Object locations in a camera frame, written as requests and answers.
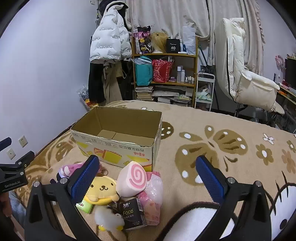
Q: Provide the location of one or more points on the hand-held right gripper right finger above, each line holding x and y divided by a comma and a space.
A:
209, 179

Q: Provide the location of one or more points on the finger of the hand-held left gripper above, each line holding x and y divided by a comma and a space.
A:
5, 143
26, 158

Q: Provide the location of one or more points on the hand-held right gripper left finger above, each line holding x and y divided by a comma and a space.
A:
84, 179

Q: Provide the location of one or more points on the purple plush doll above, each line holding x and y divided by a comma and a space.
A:
68, 170

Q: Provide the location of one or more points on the yellow dog plush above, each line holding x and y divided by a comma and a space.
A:
103, 187

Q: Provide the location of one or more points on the printed cardboard box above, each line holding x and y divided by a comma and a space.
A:
129, 153

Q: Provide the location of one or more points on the black tissue pack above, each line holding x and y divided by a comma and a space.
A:
133, 214

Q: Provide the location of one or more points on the person's left hand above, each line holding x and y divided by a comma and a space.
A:
5, 204

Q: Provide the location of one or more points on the green packet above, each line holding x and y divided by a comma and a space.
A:
84, 206

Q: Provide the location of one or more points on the blue jeans leg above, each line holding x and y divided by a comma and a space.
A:
18, 206

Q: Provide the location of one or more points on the pink swirl roll plush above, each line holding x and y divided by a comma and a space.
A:
131, 180

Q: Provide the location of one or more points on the translucent plastic bag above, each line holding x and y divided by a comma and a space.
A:
155, 190

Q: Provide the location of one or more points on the beige printed blanket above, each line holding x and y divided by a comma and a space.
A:
242, 120

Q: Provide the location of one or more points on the pink tissue packet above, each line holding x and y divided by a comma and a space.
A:
150, 213

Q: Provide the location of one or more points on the plastic bag of snacks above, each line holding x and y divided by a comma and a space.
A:
86, 98

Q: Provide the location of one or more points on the white trolley cart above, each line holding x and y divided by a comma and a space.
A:
197, 90

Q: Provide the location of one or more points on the pile of papers and books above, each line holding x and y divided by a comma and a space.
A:
173, 96

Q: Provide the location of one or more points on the black hanging garment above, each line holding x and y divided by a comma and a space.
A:
96, 81

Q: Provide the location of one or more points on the beige hanging trousers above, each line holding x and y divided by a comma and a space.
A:
113, 83

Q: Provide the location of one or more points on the row of small bottles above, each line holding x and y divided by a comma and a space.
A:
190, 80

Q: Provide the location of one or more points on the stack of books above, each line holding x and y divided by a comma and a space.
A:
143, 93

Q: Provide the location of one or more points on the short white bottle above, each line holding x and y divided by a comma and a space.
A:
183, 76

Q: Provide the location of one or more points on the tall white bottle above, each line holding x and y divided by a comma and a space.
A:
179, 74

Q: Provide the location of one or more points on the broom with dustpan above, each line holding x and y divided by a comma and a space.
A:
207, 69

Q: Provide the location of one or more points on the white padded chair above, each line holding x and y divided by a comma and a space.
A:
233, 69

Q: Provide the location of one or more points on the cluttered desk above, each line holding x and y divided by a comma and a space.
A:
288, 92

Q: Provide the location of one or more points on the red patterned bag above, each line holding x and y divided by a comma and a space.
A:
161, 70

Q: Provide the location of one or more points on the teal bag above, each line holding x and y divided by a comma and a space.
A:
143, 74

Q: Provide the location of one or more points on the wooden shelf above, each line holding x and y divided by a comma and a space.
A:
175, 55

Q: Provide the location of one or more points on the black monitor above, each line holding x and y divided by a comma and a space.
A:
291, 71

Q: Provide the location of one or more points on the pink desk fan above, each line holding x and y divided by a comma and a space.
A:
279, 61

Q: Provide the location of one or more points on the black box with white print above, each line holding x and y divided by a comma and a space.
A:
173, 45

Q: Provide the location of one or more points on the white plastic bag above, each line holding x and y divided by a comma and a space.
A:
189, 39

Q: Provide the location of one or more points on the blonde wig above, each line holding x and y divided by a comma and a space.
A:
159, 41

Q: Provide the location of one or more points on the white puffer jacket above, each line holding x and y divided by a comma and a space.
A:
108, 34

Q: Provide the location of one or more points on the black cartoon print bag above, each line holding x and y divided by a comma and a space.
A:
143, 40

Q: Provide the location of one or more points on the cream floral curtain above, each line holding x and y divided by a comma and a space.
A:
166, 16

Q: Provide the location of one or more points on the white wall socket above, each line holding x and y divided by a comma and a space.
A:
11, 153
23, 141

